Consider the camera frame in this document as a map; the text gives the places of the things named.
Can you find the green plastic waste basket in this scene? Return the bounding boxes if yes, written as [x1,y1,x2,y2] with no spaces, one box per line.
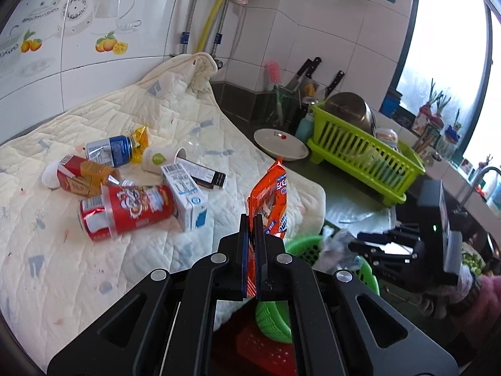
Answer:
[256,234,380,344]

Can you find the orange snack wrapper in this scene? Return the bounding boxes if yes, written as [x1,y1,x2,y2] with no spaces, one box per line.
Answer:
[247,158,287,238]

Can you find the white blue milk carton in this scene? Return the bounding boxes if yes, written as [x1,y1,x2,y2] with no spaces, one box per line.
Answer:
[161,163,208,231]

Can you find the black cigarette box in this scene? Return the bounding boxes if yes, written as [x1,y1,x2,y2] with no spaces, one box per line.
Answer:
[177,158,226,189]

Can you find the white paper cup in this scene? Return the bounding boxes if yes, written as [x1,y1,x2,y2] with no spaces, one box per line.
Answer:
[141,147,187,175]

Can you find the red plastic snack cup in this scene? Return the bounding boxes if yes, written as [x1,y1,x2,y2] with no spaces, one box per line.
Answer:
[102,185,175,237]

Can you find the yellow plastic wrapper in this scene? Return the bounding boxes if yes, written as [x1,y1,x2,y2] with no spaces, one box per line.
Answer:
[129,126,149,164]

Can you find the blue silver drink can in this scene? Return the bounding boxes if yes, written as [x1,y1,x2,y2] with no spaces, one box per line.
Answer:
[85,135,132,168]

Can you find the red cola can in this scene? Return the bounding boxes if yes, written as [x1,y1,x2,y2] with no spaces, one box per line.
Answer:
[78,195,111,242]

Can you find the red gold drink bottle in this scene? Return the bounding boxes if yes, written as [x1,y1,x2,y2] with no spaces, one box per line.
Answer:
[56,155,135,198]

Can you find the white plastic lid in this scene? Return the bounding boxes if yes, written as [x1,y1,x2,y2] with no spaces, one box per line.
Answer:
[41,160,60,189]

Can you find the right gloved hand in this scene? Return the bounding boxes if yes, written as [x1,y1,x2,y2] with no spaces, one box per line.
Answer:
[419,265,482,319]

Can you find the lime green dish rack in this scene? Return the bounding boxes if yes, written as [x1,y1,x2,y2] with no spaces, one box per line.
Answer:
[307,103,426,206]

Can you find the white ceramic bowl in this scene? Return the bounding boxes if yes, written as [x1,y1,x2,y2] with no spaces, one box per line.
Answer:
[254,128,309,161]

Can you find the cream quilted mat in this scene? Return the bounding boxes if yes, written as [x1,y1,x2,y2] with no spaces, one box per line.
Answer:
[0,51,327,368]

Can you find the pink bottle brush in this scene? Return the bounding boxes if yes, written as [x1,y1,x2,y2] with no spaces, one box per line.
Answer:
[267,60,282,86]

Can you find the steel pot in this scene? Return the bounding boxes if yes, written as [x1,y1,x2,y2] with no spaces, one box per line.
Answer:
[323,92,375,135]

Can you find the black handled knife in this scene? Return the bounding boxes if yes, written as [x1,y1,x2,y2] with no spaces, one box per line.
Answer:
[285,57,322,91]

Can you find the yellow gas hose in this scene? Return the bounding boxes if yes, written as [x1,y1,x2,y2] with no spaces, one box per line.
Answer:
[195,0,245,54]

